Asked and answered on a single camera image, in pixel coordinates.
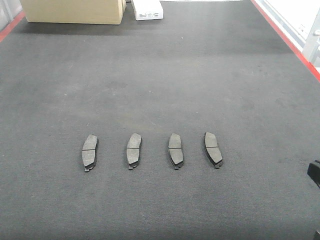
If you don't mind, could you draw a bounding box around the cardboard box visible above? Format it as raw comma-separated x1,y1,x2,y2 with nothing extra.
20,0,126,25

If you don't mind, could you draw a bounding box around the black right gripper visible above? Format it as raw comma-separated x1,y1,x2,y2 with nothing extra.
307,160,320,187

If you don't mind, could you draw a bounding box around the grey brake pad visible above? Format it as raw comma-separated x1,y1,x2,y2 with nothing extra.
203,132,223,169
126,133,142,170
168,133,184,170
81,134,99,172

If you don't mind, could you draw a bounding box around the grey conveyor side post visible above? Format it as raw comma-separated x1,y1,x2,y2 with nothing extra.
302,22,320,68

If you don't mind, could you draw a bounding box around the white labelled box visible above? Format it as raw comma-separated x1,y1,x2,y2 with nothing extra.
131,0,164,21

